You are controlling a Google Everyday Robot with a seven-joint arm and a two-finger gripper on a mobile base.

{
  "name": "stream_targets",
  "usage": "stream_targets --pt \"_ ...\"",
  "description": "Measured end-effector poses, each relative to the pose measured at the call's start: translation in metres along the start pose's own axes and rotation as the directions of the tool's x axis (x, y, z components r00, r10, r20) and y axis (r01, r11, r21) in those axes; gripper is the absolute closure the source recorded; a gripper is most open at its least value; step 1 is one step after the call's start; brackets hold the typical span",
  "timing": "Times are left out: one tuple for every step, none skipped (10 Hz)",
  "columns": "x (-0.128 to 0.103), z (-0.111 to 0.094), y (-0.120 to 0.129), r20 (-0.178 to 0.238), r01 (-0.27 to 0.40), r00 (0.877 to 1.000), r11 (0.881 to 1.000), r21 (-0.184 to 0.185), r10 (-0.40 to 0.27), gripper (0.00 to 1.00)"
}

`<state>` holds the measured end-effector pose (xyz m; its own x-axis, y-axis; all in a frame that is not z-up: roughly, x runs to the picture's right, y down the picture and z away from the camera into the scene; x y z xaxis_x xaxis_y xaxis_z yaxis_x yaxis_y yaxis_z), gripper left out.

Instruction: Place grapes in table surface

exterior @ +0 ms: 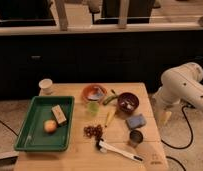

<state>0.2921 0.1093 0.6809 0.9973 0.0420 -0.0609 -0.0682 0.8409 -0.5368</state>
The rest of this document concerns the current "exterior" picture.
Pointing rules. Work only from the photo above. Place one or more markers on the green cucumber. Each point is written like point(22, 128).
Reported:
point(109, 99)

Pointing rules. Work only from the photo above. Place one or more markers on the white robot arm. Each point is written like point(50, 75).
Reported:
point(179, 83)

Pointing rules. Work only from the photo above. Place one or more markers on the white black dish brush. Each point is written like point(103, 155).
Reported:
point(101, 144)

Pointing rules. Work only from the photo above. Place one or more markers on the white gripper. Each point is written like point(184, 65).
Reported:
point(163, 114)

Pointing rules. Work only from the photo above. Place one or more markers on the dark red bowl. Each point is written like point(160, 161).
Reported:
point(127, 102)

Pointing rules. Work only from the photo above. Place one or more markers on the white paper cup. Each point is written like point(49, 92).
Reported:
point(46, 86)

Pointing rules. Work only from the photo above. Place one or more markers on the orange bowl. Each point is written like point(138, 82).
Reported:
point(93, 92)

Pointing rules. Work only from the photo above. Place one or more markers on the yellow apple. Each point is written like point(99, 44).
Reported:
point(50, 126)

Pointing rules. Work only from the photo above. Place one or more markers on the yellow banana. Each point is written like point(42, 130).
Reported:
point(110, 117)

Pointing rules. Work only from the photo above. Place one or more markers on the blue sponge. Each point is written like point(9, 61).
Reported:
point(136, 121)

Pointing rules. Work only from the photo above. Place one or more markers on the light green small cup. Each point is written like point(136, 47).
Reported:
point(93, 108)

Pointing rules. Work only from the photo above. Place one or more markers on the green plastic tray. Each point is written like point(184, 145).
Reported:
point(33, 137)

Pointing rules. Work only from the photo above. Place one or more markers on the metal cup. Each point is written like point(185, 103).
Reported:
point(135, 138)

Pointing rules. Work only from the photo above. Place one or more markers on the beige sponge block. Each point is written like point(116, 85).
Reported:
point(59, 115)

